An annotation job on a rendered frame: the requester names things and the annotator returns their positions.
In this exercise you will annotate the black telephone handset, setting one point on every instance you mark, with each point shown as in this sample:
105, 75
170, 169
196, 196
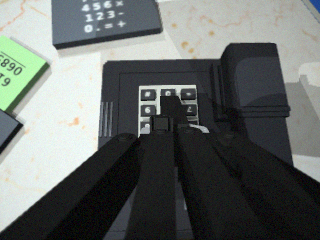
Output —
253, 95

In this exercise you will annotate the black desk phone base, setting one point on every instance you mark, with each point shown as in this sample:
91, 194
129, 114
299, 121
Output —
130, 95

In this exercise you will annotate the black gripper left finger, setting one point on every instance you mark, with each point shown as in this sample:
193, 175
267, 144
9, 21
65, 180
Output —
84, 205

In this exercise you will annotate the dark grey pocket calculator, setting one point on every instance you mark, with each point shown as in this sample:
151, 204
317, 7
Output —
85, 22

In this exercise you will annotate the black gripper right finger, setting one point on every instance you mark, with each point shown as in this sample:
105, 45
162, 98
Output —
285, 200

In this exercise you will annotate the light green sticky note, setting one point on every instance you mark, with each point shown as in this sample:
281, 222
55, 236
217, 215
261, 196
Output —
20, 69

